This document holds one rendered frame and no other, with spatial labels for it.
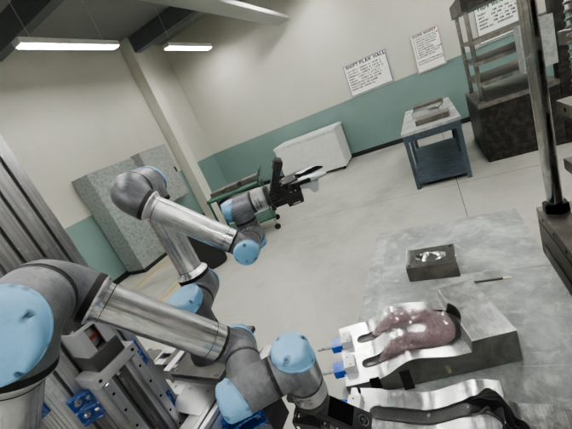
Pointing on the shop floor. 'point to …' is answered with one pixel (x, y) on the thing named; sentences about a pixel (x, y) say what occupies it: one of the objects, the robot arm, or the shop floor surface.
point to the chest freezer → (316, 150)
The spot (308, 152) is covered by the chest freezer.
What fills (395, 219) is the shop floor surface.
